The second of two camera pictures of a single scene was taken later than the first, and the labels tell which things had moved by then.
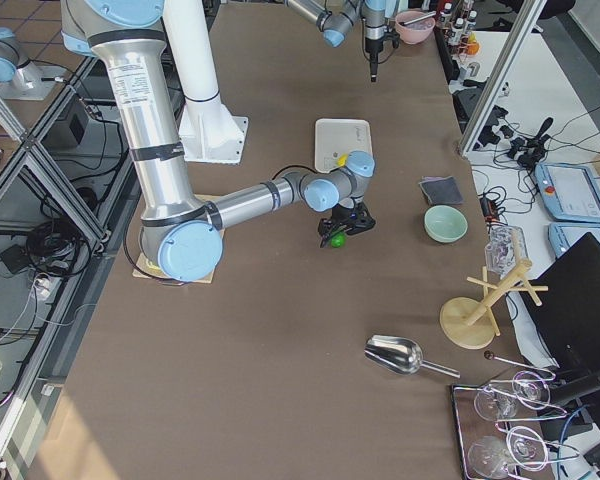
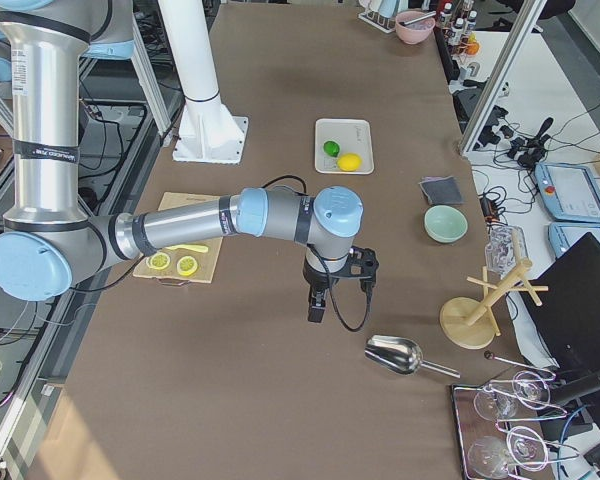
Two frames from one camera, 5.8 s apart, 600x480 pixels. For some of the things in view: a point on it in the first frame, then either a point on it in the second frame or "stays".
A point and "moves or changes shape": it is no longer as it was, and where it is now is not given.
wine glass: (532, 389) stays
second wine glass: (493, 405) stays
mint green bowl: (444, 224) stays
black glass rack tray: (498, 425) stays
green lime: (338, 240) moves or changes shape
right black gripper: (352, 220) → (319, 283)
